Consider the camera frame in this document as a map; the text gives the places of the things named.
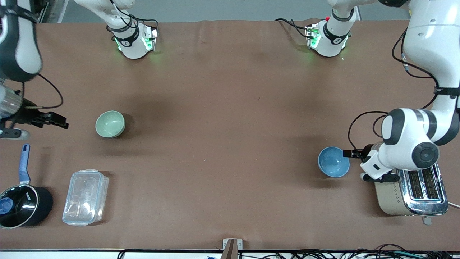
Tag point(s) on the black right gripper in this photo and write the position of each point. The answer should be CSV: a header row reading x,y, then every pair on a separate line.
x,y
27,117

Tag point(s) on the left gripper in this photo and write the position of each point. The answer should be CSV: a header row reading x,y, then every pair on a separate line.
x,y
366,151

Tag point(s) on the blue bowl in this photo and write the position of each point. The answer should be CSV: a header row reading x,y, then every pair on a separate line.
x,y
332,163

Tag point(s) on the pale green bowl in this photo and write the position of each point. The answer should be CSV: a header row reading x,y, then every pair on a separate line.
x,y
109,124

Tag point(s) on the beige chrome toaster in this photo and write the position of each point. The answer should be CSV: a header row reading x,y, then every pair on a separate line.
x,y
391,201

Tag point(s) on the clear plastic food container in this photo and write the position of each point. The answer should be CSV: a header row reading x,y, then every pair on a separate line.
x,y
84,198

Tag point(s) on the glass lid blue knob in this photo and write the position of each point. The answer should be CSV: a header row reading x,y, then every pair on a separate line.
x,y
18,213

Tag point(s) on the brown table cover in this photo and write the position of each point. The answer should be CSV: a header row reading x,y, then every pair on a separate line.
x,y
230,90

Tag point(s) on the aluminium frame profile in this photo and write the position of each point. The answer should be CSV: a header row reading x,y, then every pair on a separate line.
x,y
42,12

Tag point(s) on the grey table edge bracket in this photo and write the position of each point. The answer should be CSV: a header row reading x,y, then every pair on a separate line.
x,y
225,244

